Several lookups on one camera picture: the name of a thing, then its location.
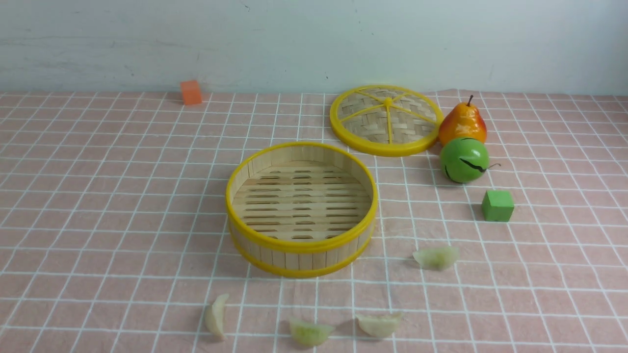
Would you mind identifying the pale dumpling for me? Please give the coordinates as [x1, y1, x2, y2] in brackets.
[355, 312, 404, 339]
[204, 293, 230, 340]

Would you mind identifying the woven bamboo steamer lid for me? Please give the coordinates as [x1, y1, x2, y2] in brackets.
[329, 85, 444, 158]

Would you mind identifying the green foam cube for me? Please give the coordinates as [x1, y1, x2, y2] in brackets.
[481, 190, 515, 223]

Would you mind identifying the green dumpling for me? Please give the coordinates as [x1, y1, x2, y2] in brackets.
[413, 246, 460, 271]
[288, 318, 336, 347]

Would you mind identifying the orange foam cube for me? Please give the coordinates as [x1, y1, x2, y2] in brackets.
[180, 80, 203, 105]

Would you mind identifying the orange yellow toy pear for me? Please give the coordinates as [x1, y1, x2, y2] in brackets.
[438, 95, 488, 146]

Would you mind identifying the pink checkered tablecloth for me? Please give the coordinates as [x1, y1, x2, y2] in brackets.
[0, 90, 628, 353]

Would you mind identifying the bamboo steamer tray yellow rim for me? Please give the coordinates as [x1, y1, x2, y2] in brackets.
[226, 142, 379, 278]

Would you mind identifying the green toy apple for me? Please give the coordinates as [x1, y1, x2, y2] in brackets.
[440, 137, 501, 184]

